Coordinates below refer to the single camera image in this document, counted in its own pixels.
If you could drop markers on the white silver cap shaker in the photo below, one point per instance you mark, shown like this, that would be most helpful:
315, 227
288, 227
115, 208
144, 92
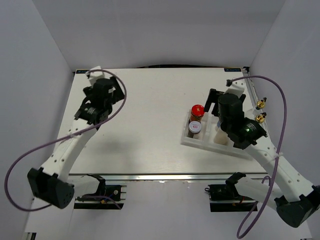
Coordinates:
221, 138

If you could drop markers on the small brown spice jar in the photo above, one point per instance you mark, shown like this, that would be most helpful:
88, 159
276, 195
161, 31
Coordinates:
194, 129

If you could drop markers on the blue corner sticker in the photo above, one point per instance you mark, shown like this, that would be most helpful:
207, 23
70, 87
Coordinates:
81, 71
230, 69

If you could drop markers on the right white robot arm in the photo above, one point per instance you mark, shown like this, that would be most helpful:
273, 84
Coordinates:
296, 198

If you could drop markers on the right blue corner sticker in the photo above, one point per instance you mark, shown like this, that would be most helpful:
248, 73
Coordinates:
230, 69

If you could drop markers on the red lid sauce jar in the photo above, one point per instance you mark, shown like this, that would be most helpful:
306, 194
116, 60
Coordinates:
196, 114

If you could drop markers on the left blue corner sticker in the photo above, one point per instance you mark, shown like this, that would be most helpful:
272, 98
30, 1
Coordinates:
81, 71

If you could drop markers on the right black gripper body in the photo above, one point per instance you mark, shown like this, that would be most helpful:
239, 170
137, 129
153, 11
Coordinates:
212, 97

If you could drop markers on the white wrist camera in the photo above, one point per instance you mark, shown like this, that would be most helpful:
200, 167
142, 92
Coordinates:
95, 75
236, 88

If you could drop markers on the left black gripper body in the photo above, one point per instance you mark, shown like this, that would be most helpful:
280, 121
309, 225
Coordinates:
118, 95

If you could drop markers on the clear glass bottle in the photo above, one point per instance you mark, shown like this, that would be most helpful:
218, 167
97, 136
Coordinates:
259, 106

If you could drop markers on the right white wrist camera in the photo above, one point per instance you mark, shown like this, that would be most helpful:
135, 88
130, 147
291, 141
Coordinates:
236, 88

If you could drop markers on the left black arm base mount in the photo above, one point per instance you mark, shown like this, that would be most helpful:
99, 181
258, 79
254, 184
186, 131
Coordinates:
110, 195

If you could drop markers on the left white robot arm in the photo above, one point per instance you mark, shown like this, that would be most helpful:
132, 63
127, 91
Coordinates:
51, 182

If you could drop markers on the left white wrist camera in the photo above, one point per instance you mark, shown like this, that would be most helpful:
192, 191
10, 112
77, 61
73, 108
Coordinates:
95, 75

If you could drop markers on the white three-slot organizer tray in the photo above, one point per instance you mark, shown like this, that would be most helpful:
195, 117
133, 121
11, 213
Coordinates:
205, 140

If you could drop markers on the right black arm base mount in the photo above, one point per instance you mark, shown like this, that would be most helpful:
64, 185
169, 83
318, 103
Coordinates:
221, 201

